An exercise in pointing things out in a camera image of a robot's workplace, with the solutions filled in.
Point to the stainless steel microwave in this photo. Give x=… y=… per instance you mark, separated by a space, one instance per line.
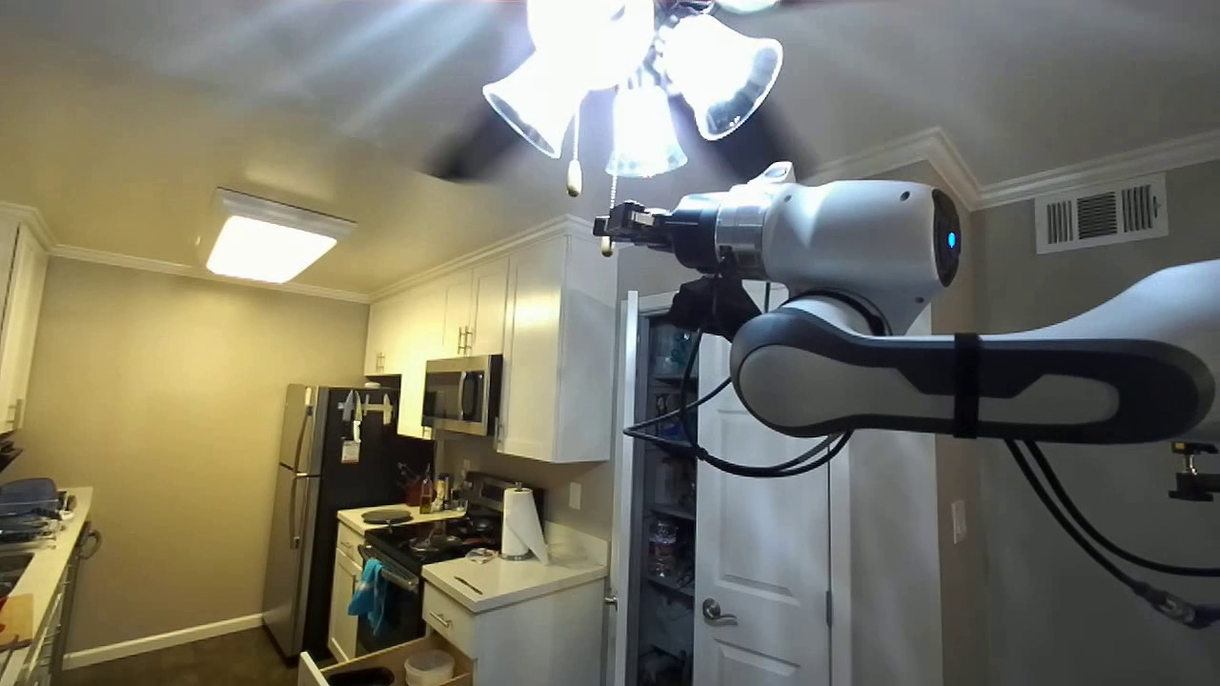
x=459 y=393

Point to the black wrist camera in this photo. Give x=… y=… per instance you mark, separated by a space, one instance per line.
x=712 y=308

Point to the blue hanging towel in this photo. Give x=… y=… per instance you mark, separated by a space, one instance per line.
x=369 y=595

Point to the white panel door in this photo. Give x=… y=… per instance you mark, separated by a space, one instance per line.
x=763 y=557

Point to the black clamp mount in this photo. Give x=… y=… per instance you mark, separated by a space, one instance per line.
x=1198 y=486

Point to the white end upper cabinet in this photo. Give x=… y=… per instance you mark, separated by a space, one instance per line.
x=20 y=327

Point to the white upper cabinet row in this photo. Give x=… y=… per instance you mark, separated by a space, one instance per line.
x=440 y=312

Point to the stainless steel refrigerator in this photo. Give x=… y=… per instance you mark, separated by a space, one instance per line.
x=307 y=508

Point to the white sink counter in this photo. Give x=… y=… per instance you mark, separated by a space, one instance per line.
x=44 y=557

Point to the glass fan light shade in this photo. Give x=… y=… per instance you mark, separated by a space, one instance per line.
x=574 y=23
x=720 y=69
x=646 y=129
x=541 y=102

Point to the white wide base cabinet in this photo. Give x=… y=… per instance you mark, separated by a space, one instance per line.
x=522 y=623

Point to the white wall outlet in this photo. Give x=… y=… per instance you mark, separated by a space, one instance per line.
x=574 y=498

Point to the dark-bladed ceiling fan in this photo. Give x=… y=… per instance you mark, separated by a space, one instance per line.
x=685 y=9

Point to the black oven range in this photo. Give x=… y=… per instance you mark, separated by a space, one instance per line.
x=425 y=557

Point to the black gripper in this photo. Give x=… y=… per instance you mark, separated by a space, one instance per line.
x=689 y=239

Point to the blue folded cloth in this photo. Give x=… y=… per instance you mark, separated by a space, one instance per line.
x=26 y=506

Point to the white paper towel roll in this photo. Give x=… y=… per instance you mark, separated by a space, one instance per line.
x=522 y=524

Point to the rectangular ceiling light panel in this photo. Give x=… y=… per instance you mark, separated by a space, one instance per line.
x=269 y=242

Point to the white wall light switch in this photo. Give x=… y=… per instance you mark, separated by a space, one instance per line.
x=960 y=521

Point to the metal door knob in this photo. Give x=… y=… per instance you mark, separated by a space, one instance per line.
x=720 y=615

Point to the open wooden drawer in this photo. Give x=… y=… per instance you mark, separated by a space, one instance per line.
x=369 y=669

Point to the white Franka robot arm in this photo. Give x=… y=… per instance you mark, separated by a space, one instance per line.
x=865 y=234

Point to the white wall air vent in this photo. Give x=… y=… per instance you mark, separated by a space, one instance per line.
x=1102 y=214

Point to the white tall upper cabinet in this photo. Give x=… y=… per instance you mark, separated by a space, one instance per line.
x=555 y=343

